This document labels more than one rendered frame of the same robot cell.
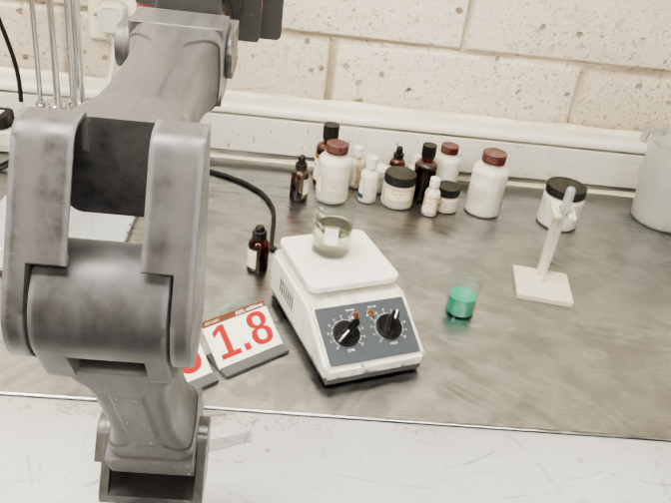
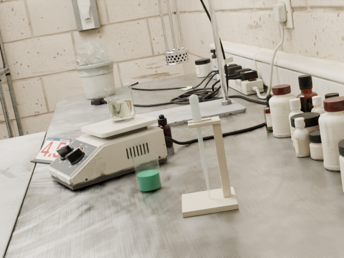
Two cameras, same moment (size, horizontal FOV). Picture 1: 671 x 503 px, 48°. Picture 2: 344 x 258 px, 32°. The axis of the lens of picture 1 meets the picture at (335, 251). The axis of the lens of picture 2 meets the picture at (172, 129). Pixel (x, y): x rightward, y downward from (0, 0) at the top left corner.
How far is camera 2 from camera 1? 148 cm
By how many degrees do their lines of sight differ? 83
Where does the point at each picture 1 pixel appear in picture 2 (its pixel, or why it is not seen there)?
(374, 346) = (65, 164)
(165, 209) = not seen: outside the picture
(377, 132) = not seen: outside the picture
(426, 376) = (66, 194)
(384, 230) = (253, 153)
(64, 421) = (24, 155)
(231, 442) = (9, 176)
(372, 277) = (96, 130)
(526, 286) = (196, 195)
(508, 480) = not seen: outside the picture
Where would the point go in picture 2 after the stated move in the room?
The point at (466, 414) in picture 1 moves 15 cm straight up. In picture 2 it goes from (29, 208) to (10, 122)
